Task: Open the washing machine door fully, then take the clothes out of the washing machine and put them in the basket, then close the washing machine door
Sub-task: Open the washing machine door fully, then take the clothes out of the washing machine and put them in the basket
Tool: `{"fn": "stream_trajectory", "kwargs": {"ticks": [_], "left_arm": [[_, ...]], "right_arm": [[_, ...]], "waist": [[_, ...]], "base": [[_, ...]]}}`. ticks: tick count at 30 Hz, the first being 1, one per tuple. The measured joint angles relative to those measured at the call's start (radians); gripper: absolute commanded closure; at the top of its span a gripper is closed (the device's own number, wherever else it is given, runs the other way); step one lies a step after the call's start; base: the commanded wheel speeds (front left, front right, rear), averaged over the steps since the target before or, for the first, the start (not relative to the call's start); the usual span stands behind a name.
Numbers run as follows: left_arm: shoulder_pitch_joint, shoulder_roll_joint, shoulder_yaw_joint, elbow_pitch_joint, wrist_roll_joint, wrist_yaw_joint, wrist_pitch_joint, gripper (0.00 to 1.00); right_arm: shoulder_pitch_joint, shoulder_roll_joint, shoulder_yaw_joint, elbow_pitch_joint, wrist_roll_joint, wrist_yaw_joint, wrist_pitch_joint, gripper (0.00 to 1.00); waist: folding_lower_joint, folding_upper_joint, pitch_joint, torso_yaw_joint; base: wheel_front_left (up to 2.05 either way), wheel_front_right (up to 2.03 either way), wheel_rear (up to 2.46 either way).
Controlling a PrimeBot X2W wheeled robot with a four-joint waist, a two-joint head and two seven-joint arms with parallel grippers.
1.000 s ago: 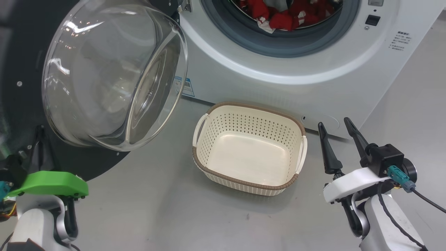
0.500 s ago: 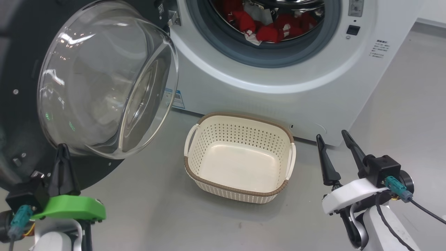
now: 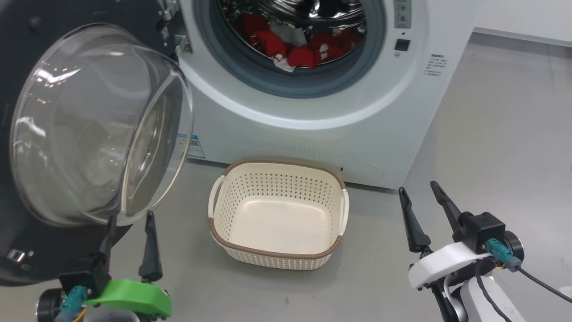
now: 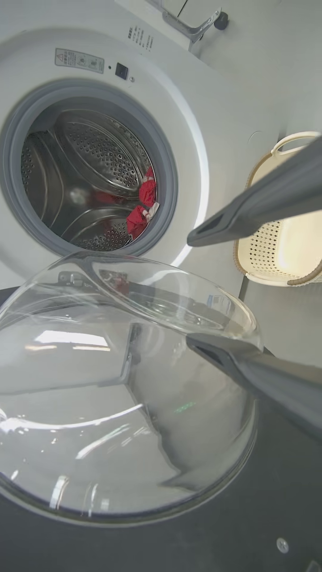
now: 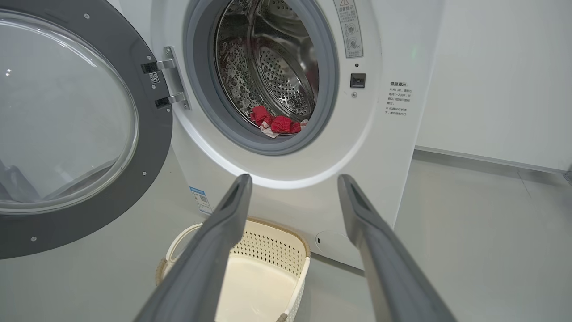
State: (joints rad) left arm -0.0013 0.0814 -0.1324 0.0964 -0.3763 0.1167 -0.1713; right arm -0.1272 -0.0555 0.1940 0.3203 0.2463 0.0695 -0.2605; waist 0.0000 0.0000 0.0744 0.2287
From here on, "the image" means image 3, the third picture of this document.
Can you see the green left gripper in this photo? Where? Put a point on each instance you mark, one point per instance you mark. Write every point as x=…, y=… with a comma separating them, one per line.
x=134, y=295

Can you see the cream perforated basket brown rim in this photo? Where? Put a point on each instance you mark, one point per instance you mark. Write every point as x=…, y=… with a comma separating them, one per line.
x=277, y=228

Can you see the red basketball jersey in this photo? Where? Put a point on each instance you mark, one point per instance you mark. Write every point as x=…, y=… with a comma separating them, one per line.
x=268, y=42

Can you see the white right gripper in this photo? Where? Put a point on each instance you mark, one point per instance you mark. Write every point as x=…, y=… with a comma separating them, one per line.
x=440, y=264

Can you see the grey warning label sticker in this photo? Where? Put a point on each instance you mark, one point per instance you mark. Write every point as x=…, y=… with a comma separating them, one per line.
x=402, y=13

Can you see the white front-load washing machine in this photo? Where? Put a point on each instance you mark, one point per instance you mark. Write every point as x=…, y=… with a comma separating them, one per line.
x=402, y=112

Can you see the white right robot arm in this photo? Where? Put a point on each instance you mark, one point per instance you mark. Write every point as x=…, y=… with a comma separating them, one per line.
x=469, y=308

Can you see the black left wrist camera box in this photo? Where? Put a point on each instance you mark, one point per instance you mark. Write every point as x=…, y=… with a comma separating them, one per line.
x=85, y=275

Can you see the washing machine glass door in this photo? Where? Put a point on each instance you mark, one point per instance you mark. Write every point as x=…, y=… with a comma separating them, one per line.
x=89, y=134

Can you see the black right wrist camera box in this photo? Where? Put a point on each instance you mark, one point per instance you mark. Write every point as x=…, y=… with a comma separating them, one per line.
x=480, y=228

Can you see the blue energy label sticker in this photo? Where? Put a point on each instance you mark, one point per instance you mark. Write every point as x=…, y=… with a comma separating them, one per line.
x=196, y=147

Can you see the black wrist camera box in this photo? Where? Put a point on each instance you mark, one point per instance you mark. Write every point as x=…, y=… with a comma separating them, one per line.
x=480, y=228
x=85, y=275

